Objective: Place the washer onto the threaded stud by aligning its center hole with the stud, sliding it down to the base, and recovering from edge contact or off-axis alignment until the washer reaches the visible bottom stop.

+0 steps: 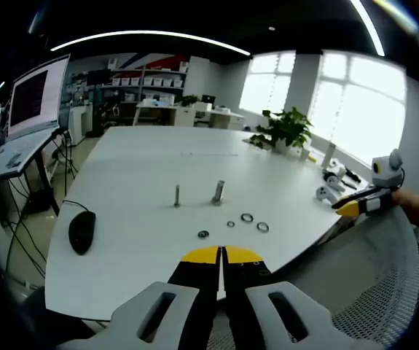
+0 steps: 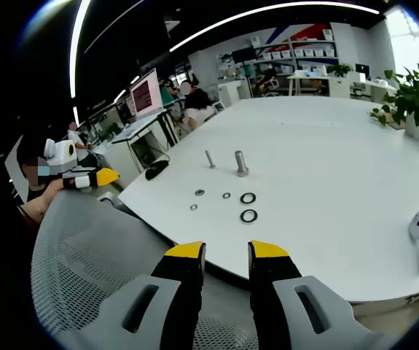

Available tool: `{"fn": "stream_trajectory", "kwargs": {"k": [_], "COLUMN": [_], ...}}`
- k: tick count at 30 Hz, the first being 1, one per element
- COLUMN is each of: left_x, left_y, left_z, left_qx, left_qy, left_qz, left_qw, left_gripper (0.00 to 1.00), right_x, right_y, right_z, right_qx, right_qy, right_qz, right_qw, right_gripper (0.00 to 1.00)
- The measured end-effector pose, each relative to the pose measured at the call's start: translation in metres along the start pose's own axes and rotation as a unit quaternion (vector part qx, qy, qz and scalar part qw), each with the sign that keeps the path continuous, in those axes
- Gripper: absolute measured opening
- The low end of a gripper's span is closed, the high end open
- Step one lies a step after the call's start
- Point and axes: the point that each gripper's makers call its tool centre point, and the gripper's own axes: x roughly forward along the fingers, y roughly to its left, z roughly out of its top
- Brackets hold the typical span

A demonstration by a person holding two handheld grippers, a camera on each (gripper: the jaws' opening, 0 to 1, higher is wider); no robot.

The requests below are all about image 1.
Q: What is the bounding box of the white cabinet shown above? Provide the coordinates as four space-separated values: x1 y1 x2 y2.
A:
68 104 93 145

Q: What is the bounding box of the potted green plant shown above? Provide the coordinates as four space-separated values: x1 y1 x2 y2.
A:
248 106 314 154

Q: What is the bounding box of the grey mesh chair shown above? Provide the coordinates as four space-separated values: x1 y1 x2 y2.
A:
278 203 419 350

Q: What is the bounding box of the grey laptop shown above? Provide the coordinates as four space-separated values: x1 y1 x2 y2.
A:
0 53 72 183

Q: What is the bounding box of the curved ceiling light strip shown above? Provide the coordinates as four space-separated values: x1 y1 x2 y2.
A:
349 0 387 58
50 31 252 56

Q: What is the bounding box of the thick threaded metal stud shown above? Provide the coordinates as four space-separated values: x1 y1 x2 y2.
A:
211 179 227 206

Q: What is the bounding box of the black mouse cable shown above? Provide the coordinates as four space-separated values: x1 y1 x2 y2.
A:
61 199 90 214

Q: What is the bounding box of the black computer mouse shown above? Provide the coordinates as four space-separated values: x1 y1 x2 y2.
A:
68 210 97 255

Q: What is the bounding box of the small background plant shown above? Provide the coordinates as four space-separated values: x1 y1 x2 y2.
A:
175 93 200 107

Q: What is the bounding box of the white cylinder bottle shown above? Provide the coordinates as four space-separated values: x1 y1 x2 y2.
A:
324 143 337 168

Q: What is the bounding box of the person's right hand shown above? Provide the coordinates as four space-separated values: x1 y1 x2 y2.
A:
391 188 413 209

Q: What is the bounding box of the white office desk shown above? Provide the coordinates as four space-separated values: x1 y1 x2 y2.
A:
134 98 245 129

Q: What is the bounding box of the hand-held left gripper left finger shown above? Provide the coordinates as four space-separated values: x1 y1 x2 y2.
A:
58 246 220 350

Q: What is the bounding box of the large window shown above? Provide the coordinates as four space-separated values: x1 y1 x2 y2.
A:
238 50 409 168

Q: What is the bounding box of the white handheld controller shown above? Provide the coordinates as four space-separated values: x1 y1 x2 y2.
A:
315 184 338 201
321 167 345 193

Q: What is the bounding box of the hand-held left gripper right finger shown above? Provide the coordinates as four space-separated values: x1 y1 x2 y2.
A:
220 245 377 350

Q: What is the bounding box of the storage shelf with white bins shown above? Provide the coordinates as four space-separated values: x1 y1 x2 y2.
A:
109 58 190 106

